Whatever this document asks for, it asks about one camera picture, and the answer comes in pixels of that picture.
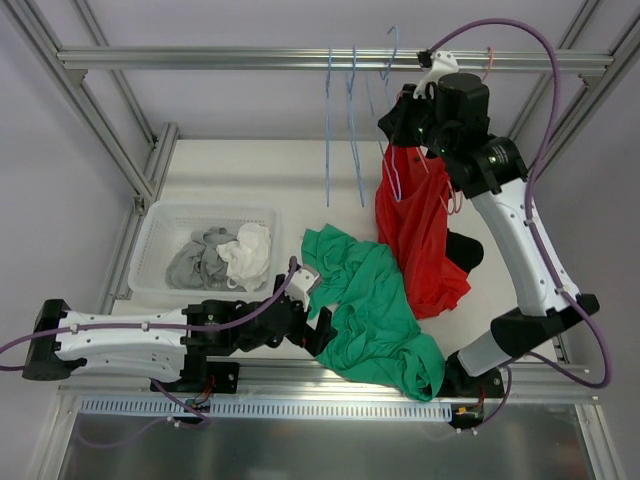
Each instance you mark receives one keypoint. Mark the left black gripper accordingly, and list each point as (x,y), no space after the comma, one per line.
(310,335)

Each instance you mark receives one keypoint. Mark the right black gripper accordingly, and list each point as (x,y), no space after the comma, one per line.
(400,122)

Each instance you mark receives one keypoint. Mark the blue hanger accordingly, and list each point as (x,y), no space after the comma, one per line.
(350,83)
(328,127)
(389,165)

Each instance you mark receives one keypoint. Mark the green tank top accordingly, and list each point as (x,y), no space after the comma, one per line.
(378,340)

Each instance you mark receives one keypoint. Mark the white tank top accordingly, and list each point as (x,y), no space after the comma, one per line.
(247,257)

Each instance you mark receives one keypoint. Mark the grey tank top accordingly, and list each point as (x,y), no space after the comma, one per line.
(198,266)

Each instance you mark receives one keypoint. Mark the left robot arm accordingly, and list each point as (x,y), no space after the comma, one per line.
(172,347)

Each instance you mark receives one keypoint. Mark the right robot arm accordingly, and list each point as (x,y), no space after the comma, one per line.
(450,119)

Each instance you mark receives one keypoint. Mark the pink hanger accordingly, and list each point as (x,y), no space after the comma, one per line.
(487,70)
(442,200)

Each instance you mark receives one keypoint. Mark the red tank top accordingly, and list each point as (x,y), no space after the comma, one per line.
(415,229)

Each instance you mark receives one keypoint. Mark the pink hanger far right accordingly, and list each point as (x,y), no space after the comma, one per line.
(487,70)

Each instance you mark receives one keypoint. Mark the black tank top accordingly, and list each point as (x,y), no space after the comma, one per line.
(464,252)

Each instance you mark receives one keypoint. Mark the white plastic basket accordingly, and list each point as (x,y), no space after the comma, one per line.
(167,228)

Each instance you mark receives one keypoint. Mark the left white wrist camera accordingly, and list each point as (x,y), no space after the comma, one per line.
(302,284)

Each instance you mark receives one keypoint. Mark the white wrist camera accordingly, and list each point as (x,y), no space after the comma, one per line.
(302,284)
(435,65)

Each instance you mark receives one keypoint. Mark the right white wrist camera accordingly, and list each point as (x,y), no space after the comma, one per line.
(435,65)

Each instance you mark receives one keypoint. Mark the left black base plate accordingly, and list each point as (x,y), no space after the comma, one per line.
(200,375)

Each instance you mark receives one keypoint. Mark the white slotted cable duct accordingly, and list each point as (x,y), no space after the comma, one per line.
(262,408)

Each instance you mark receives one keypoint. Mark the aluminium hanging rail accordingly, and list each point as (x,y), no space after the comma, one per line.
(296,59)

